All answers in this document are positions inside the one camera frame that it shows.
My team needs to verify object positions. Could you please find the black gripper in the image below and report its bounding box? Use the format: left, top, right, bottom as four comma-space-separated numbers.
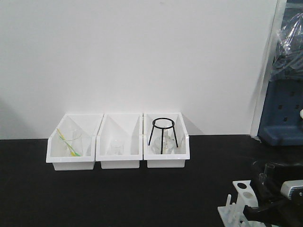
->
243, 177, 303, 227

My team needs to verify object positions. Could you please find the clear glass test tube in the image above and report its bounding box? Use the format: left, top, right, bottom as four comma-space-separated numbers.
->
264, 163, 275, 187

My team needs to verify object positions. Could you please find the white test tube rack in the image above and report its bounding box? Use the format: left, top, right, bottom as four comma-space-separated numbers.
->
217, 180, 276, 227

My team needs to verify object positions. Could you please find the blue pegboard drying rack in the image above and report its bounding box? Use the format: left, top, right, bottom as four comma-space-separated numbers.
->
258, 0, 303, 146

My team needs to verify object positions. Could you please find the black lab sink basin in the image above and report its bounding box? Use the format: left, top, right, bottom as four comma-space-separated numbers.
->
251, 160, 303, 186

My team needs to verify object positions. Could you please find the right white storage bin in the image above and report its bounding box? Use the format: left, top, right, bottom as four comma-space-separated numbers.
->
143, 113, 190, 168

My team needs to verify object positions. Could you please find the white storage bin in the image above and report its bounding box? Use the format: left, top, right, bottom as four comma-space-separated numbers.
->
143, 113, 190, 168
46, 113, 104, 171
95, 113, 143, 169

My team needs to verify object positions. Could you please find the glass flask under tripod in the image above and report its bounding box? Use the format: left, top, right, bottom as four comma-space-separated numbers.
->
150, 128, 176, 155

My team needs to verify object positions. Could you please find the black metal tripod stand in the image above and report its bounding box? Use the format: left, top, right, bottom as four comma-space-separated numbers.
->
148, 117, 178, 155

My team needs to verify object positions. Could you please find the clear bag of pegs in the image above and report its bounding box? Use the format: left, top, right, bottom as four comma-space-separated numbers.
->
270, 10, 303, 81

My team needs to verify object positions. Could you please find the middle white storage bin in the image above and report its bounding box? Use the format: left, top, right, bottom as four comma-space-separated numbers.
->
95, 113, 143, 169

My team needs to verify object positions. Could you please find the small glass beaker middle bin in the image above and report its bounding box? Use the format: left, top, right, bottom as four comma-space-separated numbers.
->
109, 140, 124, 156

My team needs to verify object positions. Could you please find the left white storage bin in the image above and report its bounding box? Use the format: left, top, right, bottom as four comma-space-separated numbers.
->
46, 113, 104, 171

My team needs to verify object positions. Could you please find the glass beaker in left bin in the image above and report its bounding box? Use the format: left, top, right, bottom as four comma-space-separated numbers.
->
63, 129, 85, 157

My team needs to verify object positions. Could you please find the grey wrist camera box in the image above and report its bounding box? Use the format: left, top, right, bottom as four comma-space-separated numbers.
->
280, 180, 303, 203

